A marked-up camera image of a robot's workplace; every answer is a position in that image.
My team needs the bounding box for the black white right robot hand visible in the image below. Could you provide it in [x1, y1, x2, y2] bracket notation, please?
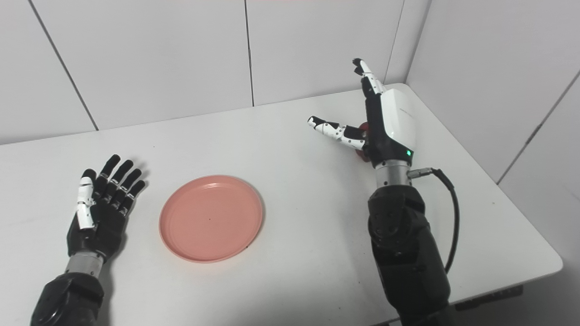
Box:
[307, 58, 417, 169]

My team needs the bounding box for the red apple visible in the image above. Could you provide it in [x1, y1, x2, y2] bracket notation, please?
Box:
[355, 121, 373, 162]

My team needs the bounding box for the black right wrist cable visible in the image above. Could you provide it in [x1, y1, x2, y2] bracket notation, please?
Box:
[407, 167, 460, 274]

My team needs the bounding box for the pink round plate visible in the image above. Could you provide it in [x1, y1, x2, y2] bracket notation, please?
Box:
[159, 175, 265, 264]

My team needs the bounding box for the dark table underframe bar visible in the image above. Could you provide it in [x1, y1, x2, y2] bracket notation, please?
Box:
[454, 284, 524, 312]

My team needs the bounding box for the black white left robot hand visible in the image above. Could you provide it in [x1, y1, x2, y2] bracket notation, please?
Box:
[67, 154, 147, 263]

